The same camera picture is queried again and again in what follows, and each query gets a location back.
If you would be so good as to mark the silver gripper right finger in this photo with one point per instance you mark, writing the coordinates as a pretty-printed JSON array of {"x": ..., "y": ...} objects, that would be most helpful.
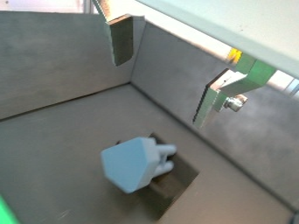
[{"x": 224, "y": 92}]

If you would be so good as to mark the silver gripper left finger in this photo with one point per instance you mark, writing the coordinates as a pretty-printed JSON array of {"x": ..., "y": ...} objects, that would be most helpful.
[{"x": 119, "y": 31}]

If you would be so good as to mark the blue three prong object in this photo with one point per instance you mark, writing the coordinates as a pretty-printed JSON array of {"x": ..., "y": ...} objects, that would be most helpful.
[{"x": 135, "y": 161}]

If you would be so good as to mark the black curved fixture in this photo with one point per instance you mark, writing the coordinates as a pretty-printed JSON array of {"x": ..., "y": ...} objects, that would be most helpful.
[{"x": 165, "y": 190}]

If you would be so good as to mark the green shape sorter board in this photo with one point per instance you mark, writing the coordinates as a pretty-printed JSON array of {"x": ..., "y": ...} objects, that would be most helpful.
[{"x": 7, "y": 216}]

